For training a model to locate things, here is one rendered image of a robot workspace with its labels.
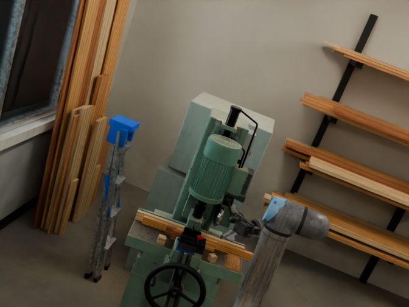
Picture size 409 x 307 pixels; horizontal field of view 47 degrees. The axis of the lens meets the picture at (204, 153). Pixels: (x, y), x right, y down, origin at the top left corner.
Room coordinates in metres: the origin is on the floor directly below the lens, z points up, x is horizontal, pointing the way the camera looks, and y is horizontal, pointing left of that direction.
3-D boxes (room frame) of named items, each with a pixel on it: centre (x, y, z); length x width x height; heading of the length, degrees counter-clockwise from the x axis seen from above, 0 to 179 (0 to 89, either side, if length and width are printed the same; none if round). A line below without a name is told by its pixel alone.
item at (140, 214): (2.21, -0.08, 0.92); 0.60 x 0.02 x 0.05; 93
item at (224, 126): (2.33, -0.07, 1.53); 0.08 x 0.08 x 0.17; 3
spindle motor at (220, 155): (2.19, -0.08, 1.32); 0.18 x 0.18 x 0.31
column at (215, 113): (2.48, -0.06, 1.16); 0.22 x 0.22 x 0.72; 3
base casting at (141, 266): (2.31, -0.07, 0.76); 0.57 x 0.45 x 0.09; 3
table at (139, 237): (2.08, -0.08, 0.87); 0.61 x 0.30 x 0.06; 93
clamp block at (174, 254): (2.00, -0.09, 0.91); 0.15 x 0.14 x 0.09; 93
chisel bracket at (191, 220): (2.21, -0.08, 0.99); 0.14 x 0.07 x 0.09; 3
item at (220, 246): (2.19, -0.13, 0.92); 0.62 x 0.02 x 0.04; 93
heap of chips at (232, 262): (2.12, -0.33, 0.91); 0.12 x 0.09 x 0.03; 3
